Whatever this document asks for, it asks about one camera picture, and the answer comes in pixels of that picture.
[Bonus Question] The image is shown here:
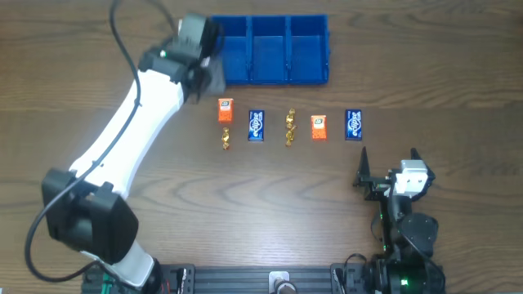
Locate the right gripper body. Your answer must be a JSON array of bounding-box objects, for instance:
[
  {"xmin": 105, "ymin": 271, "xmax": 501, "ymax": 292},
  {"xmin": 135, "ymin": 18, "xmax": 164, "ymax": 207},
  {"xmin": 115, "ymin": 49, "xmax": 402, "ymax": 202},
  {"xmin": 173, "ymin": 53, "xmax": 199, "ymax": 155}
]
[{"xmin": 353, "ymin": 175, "xmax": 396, "ymax": 202}]

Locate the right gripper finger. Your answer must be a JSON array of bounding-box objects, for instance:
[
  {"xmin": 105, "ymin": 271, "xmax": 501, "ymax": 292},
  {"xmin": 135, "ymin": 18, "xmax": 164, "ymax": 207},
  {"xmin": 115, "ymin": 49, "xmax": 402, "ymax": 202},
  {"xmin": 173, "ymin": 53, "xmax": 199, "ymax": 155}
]
[
  {"xmin": 355, "ymin": 145, "xmax": 371, "ymax": 179},
  {"xmin": 410, "ymin": 147, "xmax": 436, "ymax": 183}
]

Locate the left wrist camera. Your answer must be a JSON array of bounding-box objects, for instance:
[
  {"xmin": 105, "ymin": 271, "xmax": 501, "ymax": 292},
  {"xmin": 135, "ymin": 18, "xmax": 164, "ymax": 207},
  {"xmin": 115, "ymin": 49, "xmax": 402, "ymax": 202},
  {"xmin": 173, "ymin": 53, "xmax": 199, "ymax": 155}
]
[{"xmin": 178, "ymin": 13, "xmax": 208, "ymax": 46}]

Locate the black cable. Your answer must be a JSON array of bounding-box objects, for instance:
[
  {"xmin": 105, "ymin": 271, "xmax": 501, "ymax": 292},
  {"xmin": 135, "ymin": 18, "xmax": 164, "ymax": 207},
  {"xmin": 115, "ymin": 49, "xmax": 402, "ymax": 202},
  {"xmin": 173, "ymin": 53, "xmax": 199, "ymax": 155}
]
[
  {"xmin": 369, "ymin": 210, "xmax": 387, "ymax": 251},
  {"xmin": 23, "ymin": 0, "xmax": 177, "ymax": 284}
]

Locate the orange candy box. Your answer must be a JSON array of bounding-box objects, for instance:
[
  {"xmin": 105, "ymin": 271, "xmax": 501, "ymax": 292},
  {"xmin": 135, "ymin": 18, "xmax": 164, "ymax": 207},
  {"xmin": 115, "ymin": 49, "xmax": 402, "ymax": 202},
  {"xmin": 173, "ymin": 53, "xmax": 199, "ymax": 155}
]
[
  {"xmin": 217, "ymin": 97, "xmax": 235, "ymax": 124},
  {"xmin": 310, "ymin": 114, "xmax": 328, "ymax": 141}
]

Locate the blue candy pack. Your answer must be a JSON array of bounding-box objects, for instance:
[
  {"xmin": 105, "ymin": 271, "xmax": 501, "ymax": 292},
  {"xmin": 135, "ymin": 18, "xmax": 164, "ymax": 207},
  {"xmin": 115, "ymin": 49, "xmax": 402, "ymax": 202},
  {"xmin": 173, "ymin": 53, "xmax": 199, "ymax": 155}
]
[
  {"xmin": 247, "ymin": 109, "xmax": 266, "ymax": 143},
  {"xmin": 344, "ymin": 109, "xmax": 363, "ymax": 142}
]

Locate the mounting rail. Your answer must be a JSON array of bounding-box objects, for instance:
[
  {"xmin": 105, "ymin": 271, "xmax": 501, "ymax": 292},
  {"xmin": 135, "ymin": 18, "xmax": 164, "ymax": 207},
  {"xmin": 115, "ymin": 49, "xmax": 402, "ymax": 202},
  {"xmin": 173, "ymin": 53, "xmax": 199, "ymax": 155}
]
[{"xmin": 81, "ymin": 263, "xmax": 371, "ymax": 294}]

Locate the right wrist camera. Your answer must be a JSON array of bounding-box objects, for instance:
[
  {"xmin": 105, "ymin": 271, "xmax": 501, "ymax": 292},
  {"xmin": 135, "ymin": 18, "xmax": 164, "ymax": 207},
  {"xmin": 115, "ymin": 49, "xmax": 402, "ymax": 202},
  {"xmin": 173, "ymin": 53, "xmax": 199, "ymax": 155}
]
[{"xmin": 391, "ymin": 158, "xmax": 429, "ymax": 196}]

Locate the blue tray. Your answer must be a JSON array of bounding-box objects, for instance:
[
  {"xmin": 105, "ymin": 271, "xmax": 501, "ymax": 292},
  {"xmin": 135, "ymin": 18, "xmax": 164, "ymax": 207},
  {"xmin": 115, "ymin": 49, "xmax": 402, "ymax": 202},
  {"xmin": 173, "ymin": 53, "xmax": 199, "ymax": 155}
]
[{"xmin": 211, "ymin": 14, "xmax": 330, "ymax": 87}]

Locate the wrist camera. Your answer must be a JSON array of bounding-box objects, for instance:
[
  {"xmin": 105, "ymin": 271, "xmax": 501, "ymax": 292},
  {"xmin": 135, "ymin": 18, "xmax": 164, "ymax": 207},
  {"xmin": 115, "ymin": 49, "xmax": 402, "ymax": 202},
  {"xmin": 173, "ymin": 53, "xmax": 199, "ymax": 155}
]
[
  {"xmin": 178, "ymin": 13, "xmax": 208, "ymax": 46},
  {"xmin": 391, "ymin": 158, "xmax": 429, "ymax": 196}
]

